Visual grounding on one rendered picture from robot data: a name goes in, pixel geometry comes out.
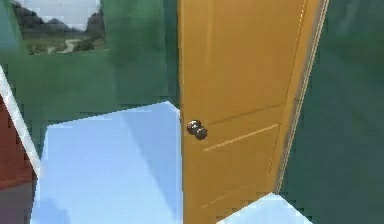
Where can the dark round door knob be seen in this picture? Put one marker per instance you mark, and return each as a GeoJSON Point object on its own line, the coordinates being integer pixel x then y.
{"type": "Point", "coordinates": [197, 129]}

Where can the yellow room door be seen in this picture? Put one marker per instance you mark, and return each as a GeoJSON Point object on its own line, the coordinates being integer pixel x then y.
{"type": "Point", "coordinates": [240, 83]}

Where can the window with landscape view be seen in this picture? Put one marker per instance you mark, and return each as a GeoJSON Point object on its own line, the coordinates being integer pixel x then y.
{"type": "Point", "coordinates": [63, 26]}

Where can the red cupboard with white edge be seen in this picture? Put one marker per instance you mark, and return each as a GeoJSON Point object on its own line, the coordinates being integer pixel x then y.
{"type": "Point", "coordinates": [11, 156]}

